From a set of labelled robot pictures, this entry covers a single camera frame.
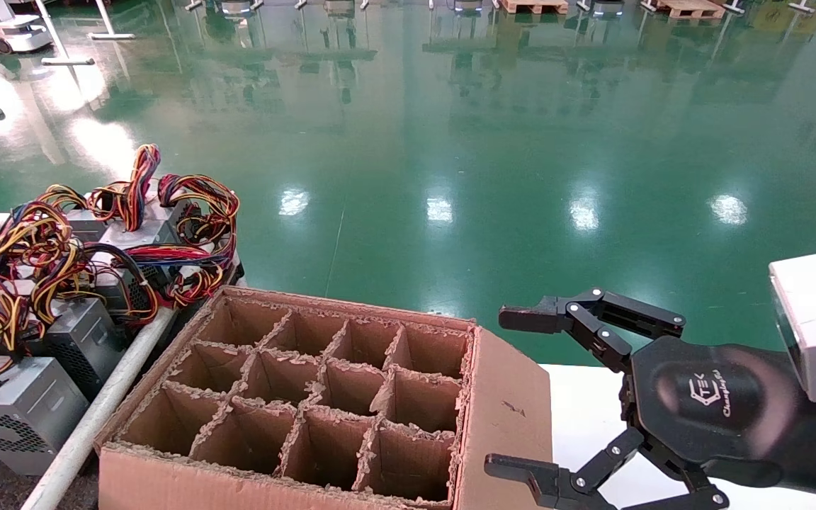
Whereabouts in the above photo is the wooden pallet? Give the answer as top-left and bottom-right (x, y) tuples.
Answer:
(499, 0), (570, 16)
(656, 0), (726, 20)

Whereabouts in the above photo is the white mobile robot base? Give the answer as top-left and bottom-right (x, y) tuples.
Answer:
(0, 0), (55, 55)

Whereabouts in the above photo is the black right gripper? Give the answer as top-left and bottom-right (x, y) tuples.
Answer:
(484, 287), (800, 510)

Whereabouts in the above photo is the cardboard box with dividers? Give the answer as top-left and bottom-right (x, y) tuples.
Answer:
(93, 285), (555, 510)

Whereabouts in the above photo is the light grey power supply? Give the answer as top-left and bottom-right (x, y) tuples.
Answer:
(0, 356), (90, 477)

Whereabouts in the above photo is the dark grey power supply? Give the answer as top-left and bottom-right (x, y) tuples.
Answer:
(43, 297), (129, 383)

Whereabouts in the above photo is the yellow black wire bundle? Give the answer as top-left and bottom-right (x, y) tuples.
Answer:
(0, 186), (97, 323)

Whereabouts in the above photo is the coloured wire bundle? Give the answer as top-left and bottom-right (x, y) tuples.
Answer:
(157, 175), (241, 245)
(88, 144), (162, 233)

